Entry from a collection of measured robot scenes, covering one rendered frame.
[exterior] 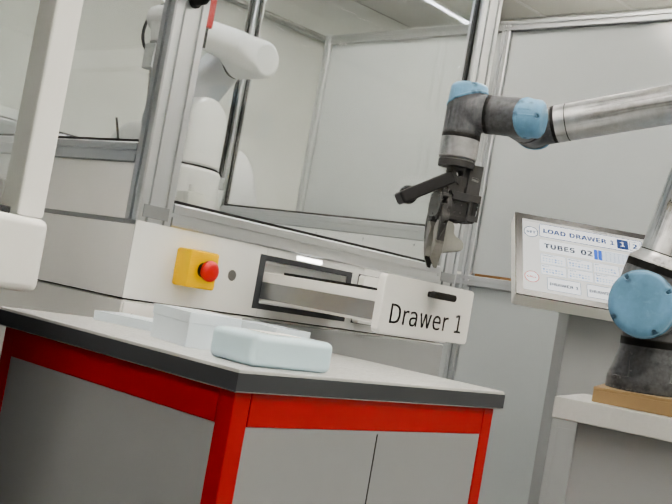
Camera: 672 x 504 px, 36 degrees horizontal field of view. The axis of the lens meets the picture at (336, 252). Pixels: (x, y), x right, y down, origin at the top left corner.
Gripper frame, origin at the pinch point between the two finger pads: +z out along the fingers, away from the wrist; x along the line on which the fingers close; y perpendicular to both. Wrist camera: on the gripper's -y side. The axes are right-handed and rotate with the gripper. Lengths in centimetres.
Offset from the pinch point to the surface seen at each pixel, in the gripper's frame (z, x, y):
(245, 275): 9.1, 17.6, -32.4
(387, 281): 5.7, -7.6, -9.6
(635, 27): -102, 143, 105
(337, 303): 11.4, 2.9, -15.7
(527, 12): -182, 403, 161
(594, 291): -3, 66, 68
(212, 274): 10.1, 2.8, -40.5
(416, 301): 8.3, -2.0, -1.7
